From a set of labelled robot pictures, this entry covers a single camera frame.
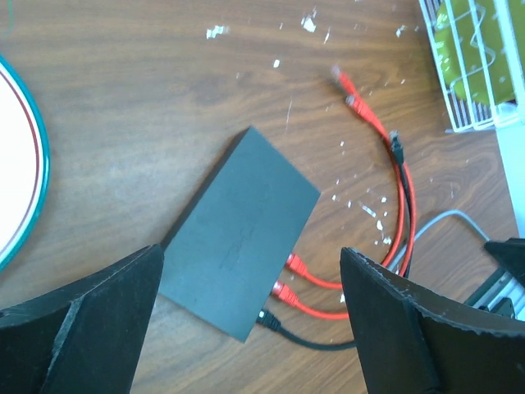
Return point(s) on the white round patterned plate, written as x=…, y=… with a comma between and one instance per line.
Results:
x=25, y=163

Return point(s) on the black network switch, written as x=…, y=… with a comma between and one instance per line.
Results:
x=230, y=243

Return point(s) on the aluminium frame rail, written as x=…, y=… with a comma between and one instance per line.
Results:
x=499, y=294

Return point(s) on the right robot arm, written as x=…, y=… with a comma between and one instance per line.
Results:
x=510, y=255

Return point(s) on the white wire dish rack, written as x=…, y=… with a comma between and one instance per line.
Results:
x=468, y=115

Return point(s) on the yellow-green plate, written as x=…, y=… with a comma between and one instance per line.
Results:
x=470, y=70

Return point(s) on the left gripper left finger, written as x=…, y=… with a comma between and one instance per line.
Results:
x=84, y=337

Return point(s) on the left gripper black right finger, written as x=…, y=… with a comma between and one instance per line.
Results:
x=412, y=340

